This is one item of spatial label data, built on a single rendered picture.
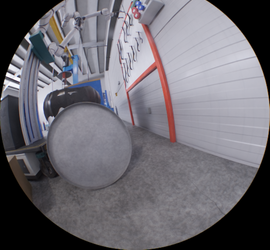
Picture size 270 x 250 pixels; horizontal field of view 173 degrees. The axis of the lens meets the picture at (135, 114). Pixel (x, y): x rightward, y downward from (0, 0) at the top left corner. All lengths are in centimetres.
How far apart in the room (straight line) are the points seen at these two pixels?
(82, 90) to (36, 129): 88
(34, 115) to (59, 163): 83
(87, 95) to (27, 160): 77
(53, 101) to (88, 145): 36
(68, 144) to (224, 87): 97
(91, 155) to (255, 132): 95
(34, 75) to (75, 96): 98
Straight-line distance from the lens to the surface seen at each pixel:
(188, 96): 76
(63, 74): 348
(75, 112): 60
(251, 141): 67
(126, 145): 62
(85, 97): 64
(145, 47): 125
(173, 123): 92
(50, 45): 176
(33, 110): 134
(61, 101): 63
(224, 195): 55
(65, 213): 63
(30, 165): 96
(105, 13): 175
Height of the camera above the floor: 44
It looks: 5 degrees down
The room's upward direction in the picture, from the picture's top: 11 degrees counter-clockwise
